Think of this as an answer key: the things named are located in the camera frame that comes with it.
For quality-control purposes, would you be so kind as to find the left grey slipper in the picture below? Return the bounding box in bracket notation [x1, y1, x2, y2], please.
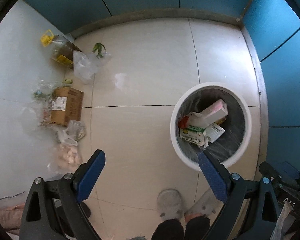
[157, 189, 184, 221]

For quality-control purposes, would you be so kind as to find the white trash bin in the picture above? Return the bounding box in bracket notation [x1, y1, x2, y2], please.
[170, 82, 252, 171]

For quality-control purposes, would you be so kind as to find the brown cardboard box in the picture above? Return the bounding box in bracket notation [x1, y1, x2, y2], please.
[50, 87, 84, 126]

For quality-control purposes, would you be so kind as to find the grey slipper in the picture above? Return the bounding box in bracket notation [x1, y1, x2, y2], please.
[157, 189, 184, 221]
[184, 189, 223, 223]

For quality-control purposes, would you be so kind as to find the white green medicine box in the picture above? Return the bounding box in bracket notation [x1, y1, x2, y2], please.
[179, 126, 209, 146]

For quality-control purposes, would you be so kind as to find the bag of garlic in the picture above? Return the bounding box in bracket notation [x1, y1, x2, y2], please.
[47, 144, 82, 173]

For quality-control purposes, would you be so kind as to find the right grey slipper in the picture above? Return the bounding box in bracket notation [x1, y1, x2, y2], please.
[184, 189, 223, 223]

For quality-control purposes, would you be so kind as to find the pink white box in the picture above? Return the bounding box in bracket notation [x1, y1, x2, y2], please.
[199, 99, 228, 128]

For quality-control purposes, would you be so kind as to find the cooking oil bottle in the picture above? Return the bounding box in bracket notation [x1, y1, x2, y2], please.
[40, 29, 82, 69]

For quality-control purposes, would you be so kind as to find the red sugar bag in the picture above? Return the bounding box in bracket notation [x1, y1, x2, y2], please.
[178, 115, 190, 129]

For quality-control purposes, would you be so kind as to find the clear plastic bag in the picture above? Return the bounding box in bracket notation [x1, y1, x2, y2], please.
[73, 50, 111, 84]

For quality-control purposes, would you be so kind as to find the green vegetable leaf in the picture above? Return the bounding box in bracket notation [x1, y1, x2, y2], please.
[93, 42, 106, 58]

